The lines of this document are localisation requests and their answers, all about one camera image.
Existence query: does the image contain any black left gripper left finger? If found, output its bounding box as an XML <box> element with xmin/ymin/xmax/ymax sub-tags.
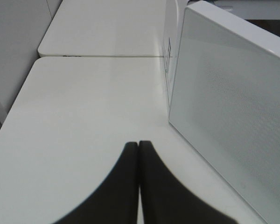
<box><xmin>56</xmin><ymin>142</ymin><xmax>139</xmax><ymax>224</ymax></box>

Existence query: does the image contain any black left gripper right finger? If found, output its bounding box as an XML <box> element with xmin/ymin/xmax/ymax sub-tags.
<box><xmin>139</xmin><ymin>140</ymin><xmax>237</xmax><ymax>224</ymax></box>

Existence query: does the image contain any white microwave door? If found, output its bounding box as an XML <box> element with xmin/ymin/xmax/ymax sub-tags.
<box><xmin>169</xmin><ymin>0</ymin><xmax>280</xmax><ymax>224</ymax></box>

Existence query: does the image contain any white microwave oven body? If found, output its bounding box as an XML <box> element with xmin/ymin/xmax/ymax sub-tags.
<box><xmin>162</xmin><ymin>0</ymin><xmax>188</xmax><ymax>108</ymax></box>

